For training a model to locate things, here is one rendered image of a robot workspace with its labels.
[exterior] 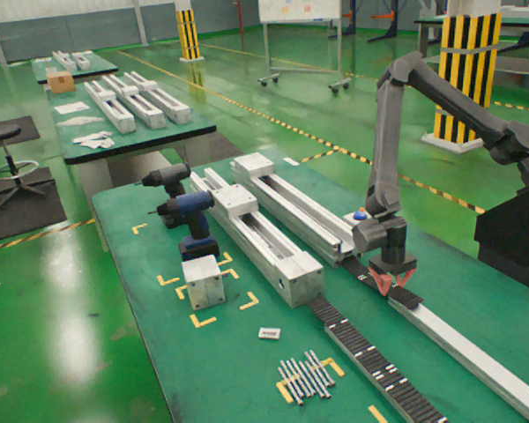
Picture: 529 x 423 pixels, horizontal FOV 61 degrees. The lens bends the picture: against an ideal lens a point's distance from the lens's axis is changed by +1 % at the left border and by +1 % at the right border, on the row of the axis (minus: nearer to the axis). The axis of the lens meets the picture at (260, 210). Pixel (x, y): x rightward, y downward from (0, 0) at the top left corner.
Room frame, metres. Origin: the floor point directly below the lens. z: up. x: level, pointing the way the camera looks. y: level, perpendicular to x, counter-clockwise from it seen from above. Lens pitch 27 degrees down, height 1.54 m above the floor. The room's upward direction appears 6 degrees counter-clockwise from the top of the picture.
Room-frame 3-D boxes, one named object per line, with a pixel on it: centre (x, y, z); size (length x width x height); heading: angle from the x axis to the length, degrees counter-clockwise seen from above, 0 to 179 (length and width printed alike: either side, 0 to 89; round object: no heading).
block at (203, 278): (1.01, 0.17, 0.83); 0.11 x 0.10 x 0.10; 105
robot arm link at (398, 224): (0.90, -0.31, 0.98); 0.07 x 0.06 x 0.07; 110
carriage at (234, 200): (1.38, 0.09, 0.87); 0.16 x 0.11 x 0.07; 22
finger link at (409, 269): (0.91, -0.32, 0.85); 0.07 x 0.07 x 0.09; 22
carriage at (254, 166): (1.68, 0.01, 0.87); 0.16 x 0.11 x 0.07; 22
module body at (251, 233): (1.38, 0.09, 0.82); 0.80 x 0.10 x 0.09; 22
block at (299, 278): (0.97, -0.09, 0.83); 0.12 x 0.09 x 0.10; 112
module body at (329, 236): (1.45, -0.09, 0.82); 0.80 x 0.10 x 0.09; 22
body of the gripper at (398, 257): (0.90, -0.31, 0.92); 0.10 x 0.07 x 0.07; 112
